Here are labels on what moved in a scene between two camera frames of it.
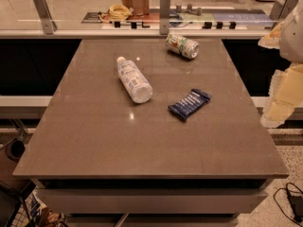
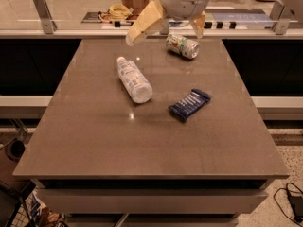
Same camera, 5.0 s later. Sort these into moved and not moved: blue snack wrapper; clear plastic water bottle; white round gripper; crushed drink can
Moved: white round gripper
Not moved: blue snack wrapper; crushed drink can; clear plastic water bottle
